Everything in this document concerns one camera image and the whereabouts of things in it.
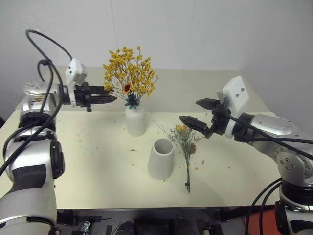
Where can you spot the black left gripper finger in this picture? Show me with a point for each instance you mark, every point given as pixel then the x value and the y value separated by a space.
pixel 104 99
pixel 100 89

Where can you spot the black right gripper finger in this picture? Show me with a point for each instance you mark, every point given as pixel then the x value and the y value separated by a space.
pixel 194 123
pixel 207 104

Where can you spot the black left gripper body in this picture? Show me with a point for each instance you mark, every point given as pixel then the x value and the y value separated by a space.
pixel 82 95

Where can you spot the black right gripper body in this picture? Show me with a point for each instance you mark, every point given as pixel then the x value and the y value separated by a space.
pixel 220 120

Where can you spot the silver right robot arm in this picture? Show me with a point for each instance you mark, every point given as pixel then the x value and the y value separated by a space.
pixel 274 127

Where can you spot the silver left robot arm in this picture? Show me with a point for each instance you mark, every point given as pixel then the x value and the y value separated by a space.
pixel 29 151

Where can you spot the small yellow flower bouquet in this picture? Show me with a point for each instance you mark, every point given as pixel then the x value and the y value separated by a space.
pixel 185 139

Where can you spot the large yellow flower bouquet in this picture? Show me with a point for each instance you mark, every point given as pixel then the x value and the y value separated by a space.
pixel 129 71

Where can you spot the white bottle-shaped vase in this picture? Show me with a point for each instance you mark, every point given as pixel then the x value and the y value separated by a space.
pixel 135 122

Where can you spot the white conical vase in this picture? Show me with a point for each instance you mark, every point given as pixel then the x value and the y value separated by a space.
pixel 160 164

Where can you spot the red-orange panel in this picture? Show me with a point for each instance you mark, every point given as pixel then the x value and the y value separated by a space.
pixel 265 220

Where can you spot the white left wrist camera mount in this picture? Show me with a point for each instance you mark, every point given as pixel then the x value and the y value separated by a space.
pixel 74 71

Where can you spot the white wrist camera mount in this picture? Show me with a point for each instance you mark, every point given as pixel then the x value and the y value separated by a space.
pixel 74 71
pixel 236 91

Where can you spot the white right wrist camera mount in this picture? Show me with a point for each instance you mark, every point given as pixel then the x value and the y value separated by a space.
pixel 236 91

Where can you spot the black frame under table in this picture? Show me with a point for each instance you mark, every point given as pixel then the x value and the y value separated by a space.
pixel 171 220

